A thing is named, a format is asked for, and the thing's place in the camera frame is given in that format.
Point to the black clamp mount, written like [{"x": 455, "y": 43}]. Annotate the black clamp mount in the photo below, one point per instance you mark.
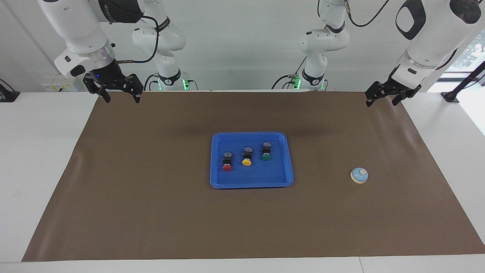
[{"x": 7, "y": 95}]

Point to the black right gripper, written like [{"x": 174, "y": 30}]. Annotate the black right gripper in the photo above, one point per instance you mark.
[{"x": 110, "y": 77}]

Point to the red push button switch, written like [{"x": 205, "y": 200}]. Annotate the red push button switch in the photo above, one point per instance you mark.
[{"x": 227, "y": 167}]

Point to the blue plastic tray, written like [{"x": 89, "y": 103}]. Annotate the blue plastic tray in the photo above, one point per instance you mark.
[{"x": 280, "y": 174}]

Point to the yellow push button switch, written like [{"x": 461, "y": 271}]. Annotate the yellow push button switch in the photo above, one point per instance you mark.
[{"x": 246, "y": 162}]

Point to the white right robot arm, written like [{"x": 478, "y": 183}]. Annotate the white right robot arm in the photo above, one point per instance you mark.
[{"x": 79, "y": 30}]

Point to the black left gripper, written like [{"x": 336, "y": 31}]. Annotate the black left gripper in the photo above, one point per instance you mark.
[{"x": 392, "y": 86}]

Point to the glass window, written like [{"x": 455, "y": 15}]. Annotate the glass window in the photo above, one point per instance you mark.
[{"x": 475, "y": 51}]

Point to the brown table mat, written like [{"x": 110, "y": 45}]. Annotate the brown table mat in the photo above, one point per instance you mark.
[{"x": 189, "y": 227}]

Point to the light blue service bell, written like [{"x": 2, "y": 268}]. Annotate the light blue service bell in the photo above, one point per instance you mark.
[{"x": 359, "y": 176}]

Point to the green push button switch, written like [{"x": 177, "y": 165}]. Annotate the green push button switch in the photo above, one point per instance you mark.
[{"x": 266, "y": 156}]

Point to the black angled stand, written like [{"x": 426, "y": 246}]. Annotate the black angled stand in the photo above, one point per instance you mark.
[{"x": 450, "y": 96}]

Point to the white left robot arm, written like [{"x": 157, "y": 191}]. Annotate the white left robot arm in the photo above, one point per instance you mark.
[{"x": 435, "y": 38}]

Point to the white wall socket box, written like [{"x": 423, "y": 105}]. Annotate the white wall socket box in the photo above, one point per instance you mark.
[{"x": 57, "y": 86}]

